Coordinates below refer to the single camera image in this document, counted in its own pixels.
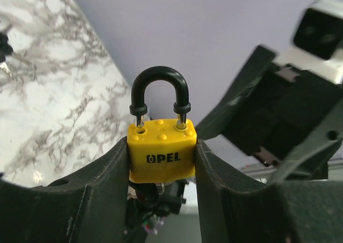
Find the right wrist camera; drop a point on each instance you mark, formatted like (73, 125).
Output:
(317, 41)

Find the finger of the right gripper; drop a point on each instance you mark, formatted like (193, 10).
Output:
(320, 117)
(244, 83)

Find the yellow padlock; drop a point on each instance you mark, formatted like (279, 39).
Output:
(161, 150)

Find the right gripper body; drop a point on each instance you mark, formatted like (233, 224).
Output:
(258, 130)

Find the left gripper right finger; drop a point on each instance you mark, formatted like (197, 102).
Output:
(234, 207)

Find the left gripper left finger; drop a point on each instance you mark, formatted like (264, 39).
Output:
(88, 205)

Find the silver key bunch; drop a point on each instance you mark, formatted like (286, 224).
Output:
(158, 188)

